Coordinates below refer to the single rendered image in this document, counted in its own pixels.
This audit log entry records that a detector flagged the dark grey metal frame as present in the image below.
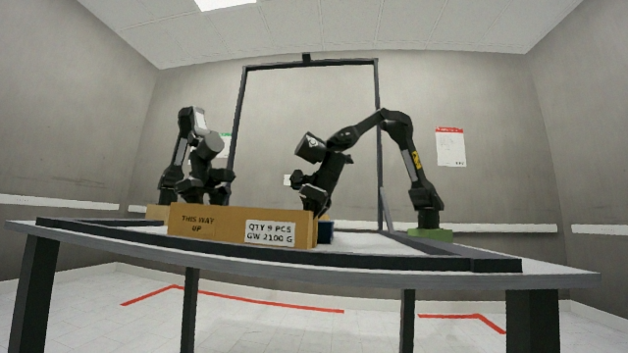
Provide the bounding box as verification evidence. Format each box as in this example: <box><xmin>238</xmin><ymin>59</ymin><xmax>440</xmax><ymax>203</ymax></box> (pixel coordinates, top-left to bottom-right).
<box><xmin>227</xmin><ymin>58</ymin><xmax>394</xmax><ymax>233</ymax></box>

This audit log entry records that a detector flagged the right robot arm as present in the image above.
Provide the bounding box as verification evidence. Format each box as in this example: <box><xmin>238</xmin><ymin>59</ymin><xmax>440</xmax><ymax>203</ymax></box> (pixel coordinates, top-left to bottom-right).
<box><xmin>156</xmin><ymin>106</ymin><xmax>236</xmax><ymax>206</ymax></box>

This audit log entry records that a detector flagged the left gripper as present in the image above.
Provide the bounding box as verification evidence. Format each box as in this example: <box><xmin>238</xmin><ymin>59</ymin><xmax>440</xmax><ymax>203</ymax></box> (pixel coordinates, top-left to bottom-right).
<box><xmin>298</xmin><ymin>168</ymin><xmax>340</xmax><ymax>220</ymax></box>

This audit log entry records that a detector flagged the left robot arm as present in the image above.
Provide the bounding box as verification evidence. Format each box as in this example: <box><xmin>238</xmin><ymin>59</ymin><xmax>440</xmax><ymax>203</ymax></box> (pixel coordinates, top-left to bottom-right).
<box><xmin>289</xmin><ymin>108</ymin><xmax>445</xmax><ymax>229</ymax></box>

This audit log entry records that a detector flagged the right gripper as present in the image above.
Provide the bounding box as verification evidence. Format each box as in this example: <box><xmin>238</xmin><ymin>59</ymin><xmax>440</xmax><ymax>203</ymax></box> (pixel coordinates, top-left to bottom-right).
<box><xmin>174</xmin><ymin>164</ymin><xmax>232</xmax><ymax>206</ymax></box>

